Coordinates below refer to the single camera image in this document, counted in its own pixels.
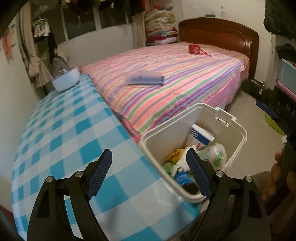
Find black jacket hanging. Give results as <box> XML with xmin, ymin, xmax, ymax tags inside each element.
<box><xmin>263</xmin><ymin>0</ymin><xmax>295</xmax><ymax>63</ymax></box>

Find green snack plastic bag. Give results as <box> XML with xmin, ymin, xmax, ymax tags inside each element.
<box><xmin>197</xmin><ymin>143</ymin><xmax>227</xmax><ymax>170</ymax></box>

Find red pouch on bed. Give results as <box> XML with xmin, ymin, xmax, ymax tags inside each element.
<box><xmin>189</xmin><ymin>44</ymin><xmax>211</xmax><ymax>57</ymax></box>

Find green plush hedgehog toy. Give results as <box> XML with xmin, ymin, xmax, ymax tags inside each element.
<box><xmin>162</xmin><ymin>162</ymin><xmax>176</xmax><ymax>178</ymax></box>

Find wooden bed headboard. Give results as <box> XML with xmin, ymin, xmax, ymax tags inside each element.
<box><xmin>179</xmin><ymin>18</ymin><xmax>259</xmax><ymax>79</ymax></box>

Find laundry clip hanger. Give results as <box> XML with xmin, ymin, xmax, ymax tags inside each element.
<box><xmin>33</xmin><ymin>18</ymin><xmax>51</xmax><ymax>38</ymax></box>

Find yellow snack wrapper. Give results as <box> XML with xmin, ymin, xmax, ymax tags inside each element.
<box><xmin>165</xmin><ymin>149</ymin><xmax>185</xmax><ymax>164</ymax></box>

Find lavender pencil case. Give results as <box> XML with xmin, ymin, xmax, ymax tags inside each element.
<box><xmin>125</xmin><ymin>70</ymin><xmax>165</xmax><ymax>86</ymax></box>

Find stack of folded quilts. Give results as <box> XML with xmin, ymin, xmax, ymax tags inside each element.
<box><xmin>144</xmin><ymin>6</ymin><xmax>179</xmax><ymax>46</ymax></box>

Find beige tied curtain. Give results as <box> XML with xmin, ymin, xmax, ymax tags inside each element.
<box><xmin>20</xmin><ymin>2</ymin><xmax>53</xmax><ymax>87</ymax></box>

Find white red paper mail bag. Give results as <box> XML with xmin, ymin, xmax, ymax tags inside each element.
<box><xmin>185</xmin><ymin>124</ymin><xmax>215</xmax><ymax>151</ymax></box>

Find hanging clothes row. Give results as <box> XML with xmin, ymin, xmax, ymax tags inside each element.
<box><xmin>58</xmin><ymin>1</ymin><xmax>146</xmax><ymax>28</ymax></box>

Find striped pink bed cover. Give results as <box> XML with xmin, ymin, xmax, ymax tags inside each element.
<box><xmin>81</xmin><ymin>42</ymin><xmax>249</xmax><ymax>142</ymax></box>

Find person's right hand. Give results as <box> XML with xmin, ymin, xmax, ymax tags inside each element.
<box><xmin>261</xmin><ymin>149</ymin><xmax>295</xmax><ymax>201</ymax></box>

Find pink cloth on wall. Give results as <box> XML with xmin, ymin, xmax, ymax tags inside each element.
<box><xmin>1</xmin><ymin>27</ymin><xmax>16</xmax><ymax>62</ymax></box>

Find brown glass bottle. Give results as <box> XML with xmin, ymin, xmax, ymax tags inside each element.
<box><xmin>174</xmin><ymin>172</ymin><xmax>199</xmax><ymax>195</ymax></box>

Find right beige curtain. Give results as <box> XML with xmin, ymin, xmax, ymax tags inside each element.
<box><xmin>132</xmin><ymin>12</ymin><xmax>145</xmax><ymax>49</ymax></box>

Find white oval pen holder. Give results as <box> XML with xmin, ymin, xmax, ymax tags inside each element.
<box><xmin>51</xmin><ymin>68</ymin><xmax>80</xmax><ymax>92</ymax></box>

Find blue checkered tablecloth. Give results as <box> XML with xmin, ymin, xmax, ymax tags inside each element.
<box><xmin>11</xmin><ymin>74</ymin><xmax>200</xmax><ymax>240</ymax></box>

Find stacked plastic storage boxes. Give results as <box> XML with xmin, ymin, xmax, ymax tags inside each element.
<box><xmin>264</xmin><ymin>58</ymin><xmax>296</xmax><ymax>136</ymax></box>

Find white storage bin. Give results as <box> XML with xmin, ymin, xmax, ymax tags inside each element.
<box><xmin>139</xmin><ymin>102</ymin><xmax>248</xmax><ymax>204</ymax></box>

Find white tissue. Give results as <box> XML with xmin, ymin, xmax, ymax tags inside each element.
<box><xmin>175</xmin><ymin>145</ymin><xmax>197</xmax><ymax>174</ymax></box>

